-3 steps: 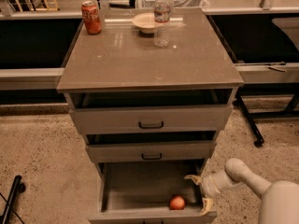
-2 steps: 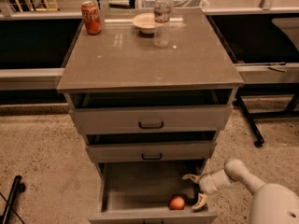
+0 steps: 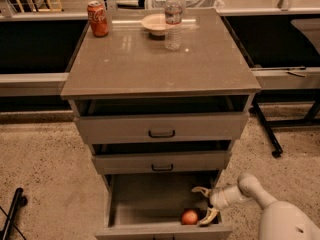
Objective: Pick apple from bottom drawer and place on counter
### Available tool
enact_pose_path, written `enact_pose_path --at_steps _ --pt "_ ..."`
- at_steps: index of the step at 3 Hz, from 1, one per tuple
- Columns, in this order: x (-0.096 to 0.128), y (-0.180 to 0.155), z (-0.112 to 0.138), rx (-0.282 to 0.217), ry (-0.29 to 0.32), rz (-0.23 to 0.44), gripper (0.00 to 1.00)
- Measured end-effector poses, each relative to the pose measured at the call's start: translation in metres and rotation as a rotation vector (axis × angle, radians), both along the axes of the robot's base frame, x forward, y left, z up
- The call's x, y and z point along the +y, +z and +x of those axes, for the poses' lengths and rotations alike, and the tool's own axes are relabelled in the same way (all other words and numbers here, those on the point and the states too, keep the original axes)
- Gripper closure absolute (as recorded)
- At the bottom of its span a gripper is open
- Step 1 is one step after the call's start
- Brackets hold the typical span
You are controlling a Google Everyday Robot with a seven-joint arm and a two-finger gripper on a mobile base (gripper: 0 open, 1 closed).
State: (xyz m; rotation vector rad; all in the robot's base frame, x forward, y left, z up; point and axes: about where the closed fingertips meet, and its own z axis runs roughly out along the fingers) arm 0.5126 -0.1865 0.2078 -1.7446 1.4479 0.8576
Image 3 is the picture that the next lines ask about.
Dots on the clear plastic water bottle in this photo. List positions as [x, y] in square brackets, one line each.
[173, 19]

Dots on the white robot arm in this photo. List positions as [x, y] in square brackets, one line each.
[279, 220]

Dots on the red apple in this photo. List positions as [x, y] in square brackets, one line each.
[189, 217]

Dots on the grey middle drawer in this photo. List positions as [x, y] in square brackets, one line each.
[204, 158]

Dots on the wire basket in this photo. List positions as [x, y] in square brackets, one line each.
[195, 4]

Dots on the orange soda can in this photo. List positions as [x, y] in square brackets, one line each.
[97, 18]

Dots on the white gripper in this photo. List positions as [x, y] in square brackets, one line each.
[218, 197]

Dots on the grey bottom drawer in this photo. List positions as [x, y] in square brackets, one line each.
[149, 206]

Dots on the grey top drawer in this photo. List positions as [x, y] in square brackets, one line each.
[146, 120]

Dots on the grey drawer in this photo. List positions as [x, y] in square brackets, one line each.
[146, 120]
[204, 158]
[149, 206]

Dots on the grey metal railing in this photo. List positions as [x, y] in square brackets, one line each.
[33, 82]

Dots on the grey drawer cabinet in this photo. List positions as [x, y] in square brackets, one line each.
[141, 108]

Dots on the white bowl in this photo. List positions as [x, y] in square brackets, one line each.
[155, 24]

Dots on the black wheeled frame right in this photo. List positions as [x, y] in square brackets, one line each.
[310, 119]

